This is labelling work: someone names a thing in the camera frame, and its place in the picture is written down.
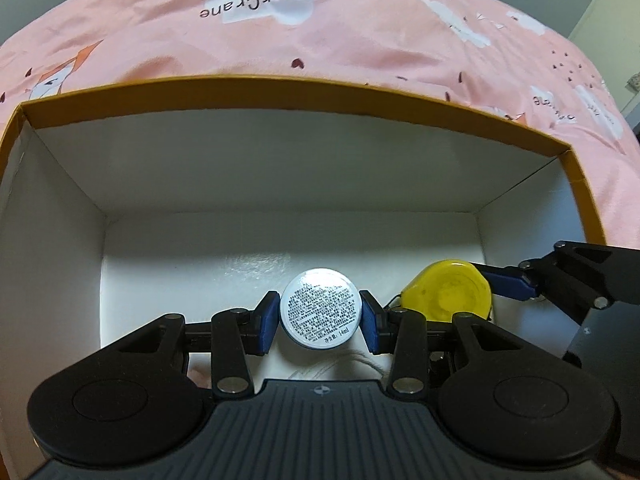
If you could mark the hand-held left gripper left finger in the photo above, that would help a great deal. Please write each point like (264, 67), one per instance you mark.
(266, 322)

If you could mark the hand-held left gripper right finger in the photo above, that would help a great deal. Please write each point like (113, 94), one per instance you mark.
(372, 325)

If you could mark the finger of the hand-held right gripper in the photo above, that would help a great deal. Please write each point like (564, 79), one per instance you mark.
(505, 281)

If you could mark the small white cream jar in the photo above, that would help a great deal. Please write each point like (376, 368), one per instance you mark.
(320, 307)

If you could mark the deep yellow plastic case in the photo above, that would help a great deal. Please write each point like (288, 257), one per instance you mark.
(445, 290)

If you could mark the orange cardboard box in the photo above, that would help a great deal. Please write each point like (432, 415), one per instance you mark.
(280, 195)

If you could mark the grey hanging door ornament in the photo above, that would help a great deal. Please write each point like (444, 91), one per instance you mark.
(636, 82)

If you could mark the pink printed blanket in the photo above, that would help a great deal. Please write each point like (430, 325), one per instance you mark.
(310, 35)

